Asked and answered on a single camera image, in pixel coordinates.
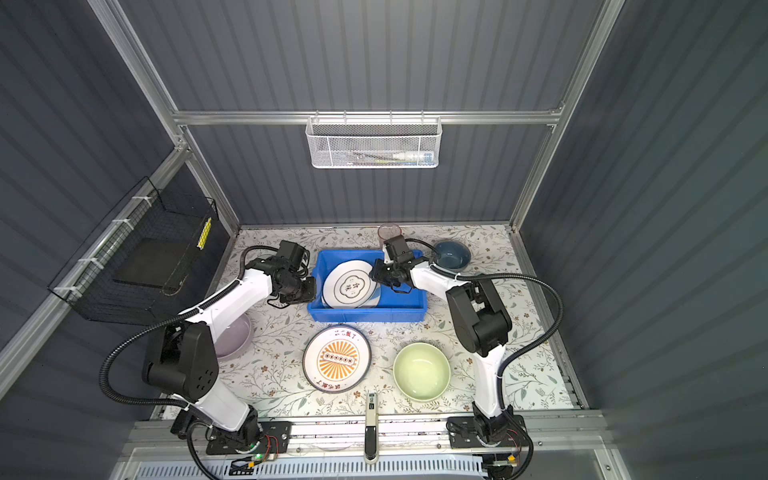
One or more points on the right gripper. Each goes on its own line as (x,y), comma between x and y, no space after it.
(379,266)

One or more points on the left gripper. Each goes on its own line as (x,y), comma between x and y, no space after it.
(310,295)

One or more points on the white plate teal rim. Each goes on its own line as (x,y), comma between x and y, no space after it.
(348,285)

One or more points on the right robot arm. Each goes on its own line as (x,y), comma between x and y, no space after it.
(480,320)

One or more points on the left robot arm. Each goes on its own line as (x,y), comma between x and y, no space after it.
(181,360)

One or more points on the blue plastic bin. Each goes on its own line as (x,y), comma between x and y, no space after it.
(383,305)

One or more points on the pink plastic cup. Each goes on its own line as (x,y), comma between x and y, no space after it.
(388,231)

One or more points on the grey blue bowl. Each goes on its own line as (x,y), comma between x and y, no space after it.
(452,255)

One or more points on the floral table mat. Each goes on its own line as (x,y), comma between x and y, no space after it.
(269,373)

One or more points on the purple bowl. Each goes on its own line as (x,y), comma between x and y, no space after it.
(235,339)

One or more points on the yellow tag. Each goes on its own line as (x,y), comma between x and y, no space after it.
(204,233)

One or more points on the orange sunburst plate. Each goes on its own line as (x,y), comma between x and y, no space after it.
(336,359)

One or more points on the light green bowl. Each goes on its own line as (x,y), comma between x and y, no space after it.
(421,372)

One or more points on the black pad in basket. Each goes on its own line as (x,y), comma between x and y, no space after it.
(155,263)

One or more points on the black white handheld device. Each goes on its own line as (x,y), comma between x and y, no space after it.
(371,448)

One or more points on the white wire mesh basket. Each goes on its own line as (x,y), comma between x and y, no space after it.
(374,142)

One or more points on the black wire basket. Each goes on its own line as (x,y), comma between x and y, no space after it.
(175,213)

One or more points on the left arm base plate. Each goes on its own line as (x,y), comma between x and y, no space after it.
(270,437)

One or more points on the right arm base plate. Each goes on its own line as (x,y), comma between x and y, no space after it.
(502,431)

